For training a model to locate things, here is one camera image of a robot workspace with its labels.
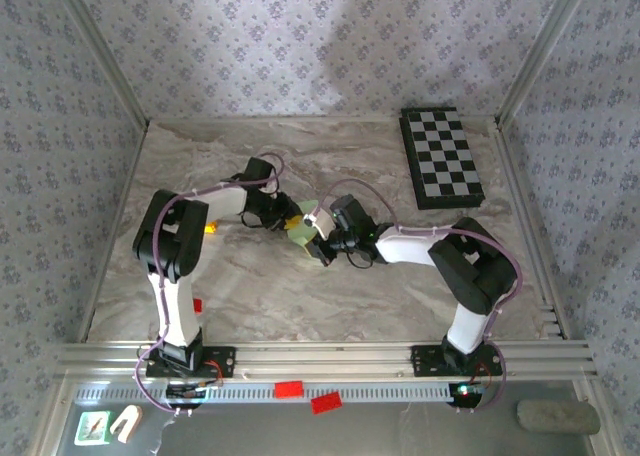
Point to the light green cloth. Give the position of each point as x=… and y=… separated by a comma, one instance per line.
x=300, y=238

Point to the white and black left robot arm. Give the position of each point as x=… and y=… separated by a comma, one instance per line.
x=177, y=316

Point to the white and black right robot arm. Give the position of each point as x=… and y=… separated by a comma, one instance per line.
x=467, y=331

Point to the orange yellow block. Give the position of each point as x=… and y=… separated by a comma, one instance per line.
x=212, y=227

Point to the small red block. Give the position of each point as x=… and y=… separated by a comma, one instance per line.
x=198, y=306

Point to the black and grey chessboard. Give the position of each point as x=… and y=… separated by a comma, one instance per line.
x=442, y=156

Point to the red plastic block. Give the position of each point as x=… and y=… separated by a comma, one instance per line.
x=327, y=403
x=289, y=389

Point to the white u-shaped wooden piece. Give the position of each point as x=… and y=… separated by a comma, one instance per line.
x=131, y=416

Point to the grey stone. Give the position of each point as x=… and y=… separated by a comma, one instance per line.
x=557, y=417

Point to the green and white sticker card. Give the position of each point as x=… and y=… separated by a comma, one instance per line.
x=92, y=428

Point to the aluminium mounting rail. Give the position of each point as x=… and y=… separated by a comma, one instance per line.
x=325, y=361

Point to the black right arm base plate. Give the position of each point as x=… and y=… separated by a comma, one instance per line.
x=425, y=361

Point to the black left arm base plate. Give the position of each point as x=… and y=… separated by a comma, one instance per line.
x=225, y=361

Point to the aluminium side rail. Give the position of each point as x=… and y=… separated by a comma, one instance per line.
x=530, y=226

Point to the aluminium frame post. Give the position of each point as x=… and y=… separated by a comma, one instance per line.
x=543, y=51
x=102, y=51

